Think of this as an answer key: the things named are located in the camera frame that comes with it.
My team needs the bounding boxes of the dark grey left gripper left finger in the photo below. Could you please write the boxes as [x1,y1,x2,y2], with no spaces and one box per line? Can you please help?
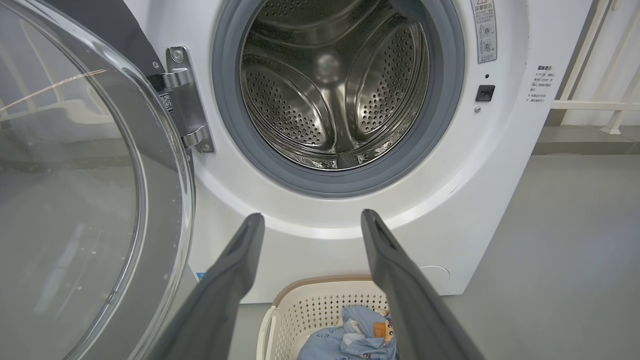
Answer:
[150,212,266,360]

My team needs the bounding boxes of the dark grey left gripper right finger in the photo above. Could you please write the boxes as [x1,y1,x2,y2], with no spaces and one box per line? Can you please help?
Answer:
[360,209,486,360]

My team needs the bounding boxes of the blue patterned cloth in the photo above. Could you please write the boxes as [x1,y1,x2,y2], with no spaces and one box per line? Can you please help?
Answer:
[297,306,399,360]

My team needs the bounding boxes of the black-rimmed glass washer door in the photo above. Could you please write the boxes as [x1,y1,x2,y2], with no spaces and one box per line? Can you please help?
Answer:
[0,0,197,360]

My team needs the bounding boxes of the white front-load washing machine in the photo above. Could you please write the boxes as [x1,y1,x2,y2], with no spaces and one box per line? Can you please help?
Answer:
[122,0,593,304]

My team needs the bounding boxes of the metal door hinge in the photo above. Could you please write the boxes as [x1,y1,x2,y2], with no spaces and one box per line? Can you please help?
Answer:
[148,46,216,154]

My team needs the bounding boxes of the stainless steel washing machine drum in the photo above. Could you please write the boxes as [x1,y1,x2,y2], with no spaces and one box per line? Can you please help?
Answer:
[240,0,431,171]

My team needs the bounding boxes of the round white filter cover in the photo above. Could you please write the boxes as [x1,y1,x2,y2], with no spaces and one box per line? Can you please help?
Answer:
[417,265,451,284]

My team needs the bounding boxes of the cream perforated laundry basket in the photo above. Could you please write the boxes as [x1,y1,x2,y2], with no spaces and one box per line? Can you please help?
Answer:
[256,274,401,360]

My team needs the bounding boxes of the small printed text sticker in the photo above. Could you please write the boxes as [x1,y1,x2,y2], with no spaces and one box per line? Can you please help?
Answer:
[525,65,556,104]

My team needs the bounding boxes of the grey warning sticker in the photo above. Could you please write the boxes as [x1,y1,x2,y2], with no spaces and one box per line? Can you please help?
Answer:
[470,0,498,64]

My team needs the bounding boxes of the white metal frame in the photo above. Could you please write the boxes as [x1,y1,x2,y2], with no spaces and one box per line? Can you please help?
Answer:
[550,0,640,135]

